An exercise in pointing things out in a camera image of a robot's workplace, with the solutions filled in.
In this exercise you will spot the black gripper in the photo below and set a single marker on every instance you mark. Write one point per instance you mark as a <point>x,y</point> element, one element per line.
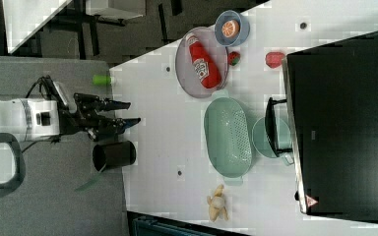
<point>79,113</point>

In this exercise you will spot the green oval strainer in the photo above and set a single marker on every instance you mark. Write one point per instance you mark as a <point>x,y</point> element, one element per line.
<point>228,138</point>

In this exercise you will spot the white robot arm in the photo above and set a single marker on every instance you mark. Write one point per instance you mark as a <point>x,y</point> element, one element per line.
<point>30,120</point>

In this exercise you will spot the green bottle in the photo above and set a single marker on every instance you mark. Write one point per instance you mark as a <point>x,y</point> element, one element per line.
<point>100,80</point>

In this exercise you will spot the green spatula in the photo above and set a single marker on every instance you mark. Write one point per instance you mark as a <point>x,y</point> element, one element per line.
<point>91,181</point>

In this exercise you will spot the red ketchup bottle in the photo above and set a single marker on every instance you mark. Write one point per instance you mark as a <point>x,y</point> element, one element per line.
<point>204,66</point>

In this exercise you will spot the blue crate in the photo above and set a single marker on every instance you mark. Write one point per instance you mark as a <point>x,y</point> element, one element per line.
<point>154,226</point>

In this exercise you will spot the grey round plate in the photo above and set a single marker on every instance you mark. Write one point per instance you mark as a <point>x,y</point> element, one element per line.
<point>185,71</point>

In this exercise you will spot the peeled banana toy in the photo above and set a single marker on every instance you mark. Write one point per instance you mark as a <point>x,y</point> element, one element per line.
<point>216,204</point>

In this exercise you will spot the blue bowl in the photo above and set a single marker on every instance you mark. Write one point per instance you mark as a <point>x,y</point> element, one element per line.
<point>241,36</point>

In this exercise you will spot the orange slice toy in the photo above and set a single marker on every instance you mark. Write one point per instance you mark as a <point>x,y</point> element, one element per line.
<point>230,28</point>

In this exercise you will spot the large red strawberry toy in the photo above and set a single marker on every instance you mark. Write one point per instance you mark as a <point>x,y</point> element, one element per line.
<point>274,59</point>

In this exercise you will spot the green mug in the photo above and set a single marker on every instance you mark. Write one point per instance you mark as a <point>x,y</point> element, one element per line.
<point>272,139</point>

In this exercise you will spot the black toaster oven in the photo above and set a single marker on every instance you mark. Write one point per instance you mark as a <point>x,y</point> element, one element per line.
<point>331,95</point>

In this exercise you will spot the grey ring object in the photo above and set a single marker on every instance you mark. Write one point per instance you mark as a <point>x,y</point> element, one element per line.
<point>12,166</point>

